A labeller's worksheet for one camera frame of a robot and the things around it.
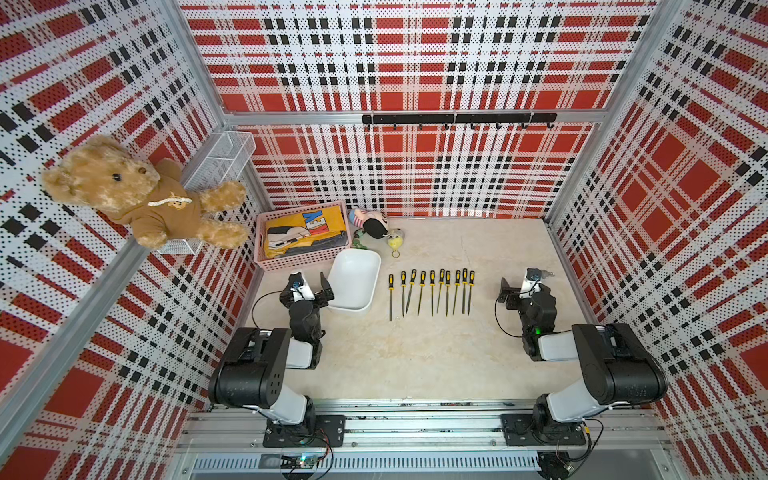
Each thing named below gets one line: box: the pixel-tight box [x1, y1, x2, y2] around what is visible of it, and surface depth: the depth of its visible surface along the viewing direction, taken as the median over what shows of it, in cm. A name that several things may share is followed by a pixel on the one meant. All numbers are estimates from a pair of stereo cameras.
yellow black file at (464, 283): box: [462, 268, 468, 314], surface depth 104 cm
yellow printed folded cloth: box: [264, 205, 346, 259], surface depth 110 cm
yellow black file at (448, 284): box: [445, 270, 451, 317], surface depth 103 cm
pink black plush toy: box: [348, 207, 388, 239], surface depth 113 cm
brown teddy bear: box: [42, 136, 249, 249], surface depth 54 cm
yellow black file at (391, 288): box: [388, 274, 394, 321], surface depth 103 cm
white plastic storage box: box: [328, 248, 381, 311], surface depth 106 cm
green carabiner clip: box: [352, 230, 368, 250], surface depth 117 cm
